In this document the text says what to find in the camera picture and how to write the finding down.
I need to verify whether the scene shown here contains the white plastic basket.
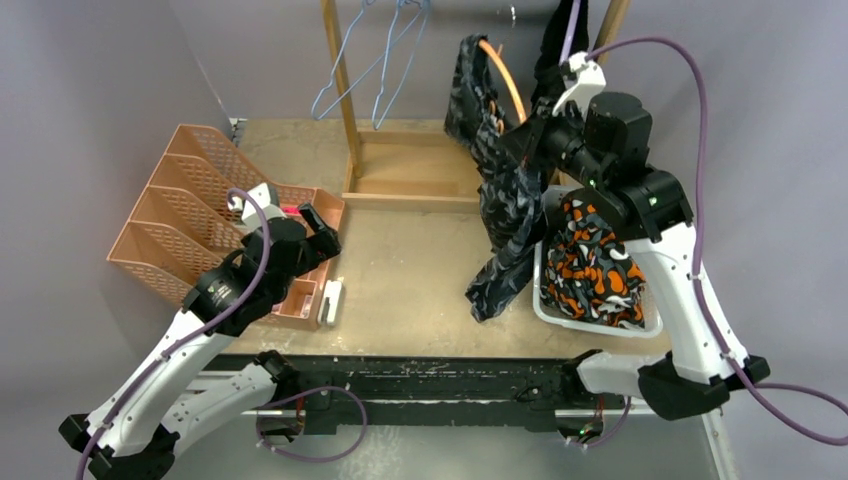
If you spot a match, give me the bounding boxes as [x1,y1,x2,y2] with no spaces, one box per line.
[532,185,663,338]

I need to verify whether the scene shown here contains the peach plastic file organizer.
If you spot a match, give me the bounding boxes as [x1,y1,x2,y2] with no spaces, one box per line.
[107,124,345,331]

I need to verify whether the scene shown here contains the orange camouflage shorts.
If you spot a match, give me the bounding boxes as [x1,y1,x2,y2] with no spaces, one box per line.
[540,193,646,330]

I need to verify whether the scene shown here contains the purple hanger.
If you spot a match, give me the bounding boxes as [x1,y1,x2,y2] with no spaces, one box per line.
[558,0,582,66]

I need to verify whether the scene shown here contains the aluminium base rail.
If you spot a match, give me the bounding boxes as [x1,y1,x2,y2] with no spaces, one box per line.
[202,353,624,435]

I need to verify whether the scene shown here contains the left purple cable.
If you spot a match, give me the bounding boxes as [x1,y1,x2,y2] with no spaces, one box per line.
[74,187,369,480]

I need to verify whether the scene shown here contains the blue wire hanger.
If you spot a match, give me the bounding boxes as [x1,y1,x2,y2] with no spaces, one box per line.
[310,1,432,130]

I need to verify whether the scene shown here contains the grey camouflage shorts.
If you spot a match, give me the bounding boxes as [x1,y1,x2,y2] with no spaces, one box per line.
[443,33,544,323]

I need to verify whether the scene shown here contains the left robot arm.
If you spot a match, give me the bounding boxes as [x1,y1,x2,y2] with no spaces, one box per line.
[59,183,342,479]

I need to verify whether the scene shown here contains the black garment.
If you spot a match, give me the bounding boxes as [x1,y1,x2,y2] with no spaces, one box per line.
[531,0,589,108]

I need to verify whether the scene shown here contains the wooden clothes rack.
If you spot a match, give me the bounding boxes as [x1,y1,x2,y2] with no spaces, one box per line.
[321,1,631,214]

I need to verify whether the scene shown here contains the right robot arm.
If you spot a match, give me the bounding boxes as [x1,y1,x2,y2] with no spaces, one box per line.
[504,52,770,420]

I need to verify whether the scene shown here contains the white stapler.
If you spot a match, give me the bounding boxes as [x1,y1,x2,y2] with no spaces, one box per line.
[317,279,344,328]

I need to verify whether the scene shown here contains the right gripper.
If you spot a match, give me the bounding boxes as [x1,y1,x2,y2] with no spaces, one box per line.
[500,100,611,193]

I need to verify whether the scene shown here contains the orange hanger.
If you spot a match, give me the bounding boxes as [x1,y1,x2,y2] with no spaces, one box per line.
[478,38,527,124]

